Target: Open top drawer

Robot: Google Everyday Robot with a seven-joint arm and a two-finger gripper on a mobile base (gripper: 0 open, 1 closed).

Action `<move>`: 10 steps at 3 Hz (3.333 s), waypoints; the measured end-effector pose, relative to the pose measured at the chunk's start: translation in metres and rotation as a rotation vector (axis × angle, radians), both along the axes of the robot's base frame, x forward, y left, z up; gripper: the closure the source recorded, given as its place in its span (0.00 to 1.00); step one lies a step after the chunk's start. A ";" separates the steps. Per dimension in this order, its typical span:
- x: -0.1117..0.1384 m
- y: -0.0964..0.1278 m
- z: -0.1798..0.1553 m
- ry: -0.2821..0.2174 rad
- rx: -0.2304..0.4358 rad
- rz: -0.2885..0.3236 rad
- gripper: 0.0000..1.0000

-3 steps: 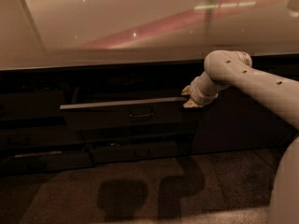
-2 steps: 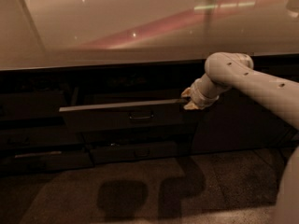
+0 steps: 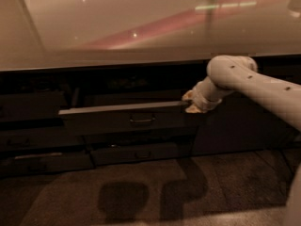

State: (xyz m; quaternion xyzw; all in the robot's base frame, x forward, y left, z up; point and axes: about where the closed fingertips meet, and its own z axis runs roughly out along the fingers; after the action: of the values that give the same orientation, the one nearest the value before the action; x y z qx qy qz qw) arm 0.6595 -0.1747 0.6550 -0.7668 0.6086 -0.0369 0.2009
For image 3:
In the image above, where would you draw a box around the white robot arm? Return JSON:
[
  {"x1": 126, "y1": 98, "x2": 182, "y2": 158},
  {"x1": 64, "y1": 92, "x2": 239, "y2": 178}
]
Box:
[{"x1": 182, "y1": 56, "x2": 301, "y2": 131}]

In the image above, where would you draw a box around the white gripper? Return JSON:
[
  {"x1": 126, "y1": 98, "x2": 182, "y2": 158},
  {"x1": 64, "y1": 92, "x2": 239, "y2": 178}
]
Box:
[{"x1": 182, "y1": 81, "x2": 223, "y2": 113}]

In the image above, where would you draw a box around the dark cabinet door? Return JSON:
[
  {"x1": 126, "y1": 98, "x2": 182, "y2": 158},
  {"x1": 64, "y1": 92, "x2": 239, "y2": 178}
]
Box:
[{"x1": 191, "y1": 59, "x2": 301, "y2": 156}]

